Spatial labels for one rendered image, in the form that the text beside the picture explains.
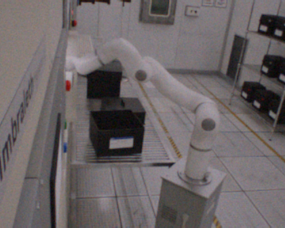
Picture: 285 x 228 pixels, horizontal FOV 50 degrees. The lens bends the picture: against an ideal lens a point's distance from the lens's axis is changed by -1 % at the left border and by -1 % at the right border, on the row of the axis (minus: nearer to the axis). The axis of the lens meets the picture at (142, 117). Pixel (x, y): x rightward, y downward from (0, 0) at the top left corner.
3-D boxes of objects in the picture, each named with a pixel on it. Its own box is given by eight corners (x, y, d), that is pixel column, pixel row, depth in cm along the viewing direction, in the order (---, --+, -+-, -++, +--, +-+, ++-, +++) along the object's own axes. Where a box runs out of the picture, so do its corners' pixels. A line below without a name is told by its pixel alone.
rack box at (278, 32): (269, 36, 412) (274, 16, 401) (288, 38, 418) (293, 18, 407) (282, 41, 385) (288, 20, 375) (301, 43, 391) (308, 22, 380)
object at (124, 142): (97, 157, 176) (98, 131, 169) (87, 135, 199) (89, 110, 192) (142, 153, 185) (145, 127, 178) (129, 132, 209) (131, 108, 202)
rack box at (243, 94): (237, 96, 486) (241, 80, 475) (254, 96, 491) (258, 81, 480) (246, 103, 459) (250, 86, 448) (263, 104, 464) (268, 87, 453)
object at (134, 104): (145, 125, 221) (147, 108, 216) (104, 125, 214) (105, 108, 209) (136, 108, 247) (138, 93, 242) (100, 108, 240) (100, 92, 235)
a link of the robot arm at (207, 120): (211, 142, 168) (220, 101, 158) (214, 159, 151) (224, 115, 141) (189, 138, 169) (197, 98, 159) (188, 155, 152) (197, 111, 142)
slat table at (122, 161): (159, 254, 212) (176, 161, 181) (70, 262, 199) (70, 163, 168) (129, 155, 327) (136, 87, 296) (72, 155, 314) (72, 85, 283)
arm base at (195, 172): (217, 174, 173) (224, 145, 166) (203, 190, 159) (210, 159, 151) (186, 161, 182) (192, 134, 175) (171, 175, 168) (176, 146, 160)
